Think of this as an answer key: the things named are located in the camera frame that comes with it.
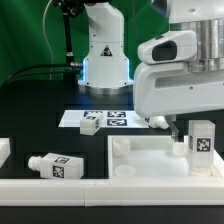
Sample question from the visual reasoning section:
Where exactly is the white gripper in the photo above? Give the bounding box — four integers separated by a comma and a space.
133, 63, 224, 142

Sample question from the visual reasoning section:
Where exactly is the white square tabletop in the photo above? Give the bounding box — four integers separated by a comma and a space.
107, 134, 224, 181

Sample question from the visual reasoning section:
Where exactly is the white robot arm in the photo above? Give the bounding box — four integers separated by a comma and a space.
80, 0, 224, 119

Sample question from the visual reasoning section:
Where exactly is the white front fence bar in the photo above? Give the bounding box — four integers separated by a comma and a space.
0, 177, 224, 207

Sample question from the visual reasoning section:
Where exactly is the white fence bar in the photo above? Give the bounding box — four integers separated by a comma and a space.
0, 177, 224, 207
0, 138, 10, 168

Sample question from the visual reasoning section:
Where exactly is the white sheet with markers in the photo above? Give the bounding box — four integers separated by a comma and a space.
59, 110, 148, 128

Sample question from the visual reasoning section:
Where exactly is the white left fence bar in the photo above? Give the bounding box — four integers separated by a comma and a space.
0, 138, 10, 168

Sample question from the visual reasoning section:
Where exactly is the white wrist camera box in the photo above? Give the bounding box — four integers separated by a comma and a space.
138, 30, 197, 65

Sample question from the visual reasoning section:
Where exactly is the black cable pair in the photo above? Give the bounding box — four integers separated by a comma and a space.
1, 62, 84, 88

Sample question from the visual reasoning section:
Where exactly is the black camera stand pole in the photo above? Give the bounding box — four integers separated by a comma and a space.
53, 0, 84, 88

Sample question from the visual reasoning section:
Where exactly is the white thin cable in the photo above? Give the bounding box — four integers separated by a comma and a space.
42, 0, 55, 81

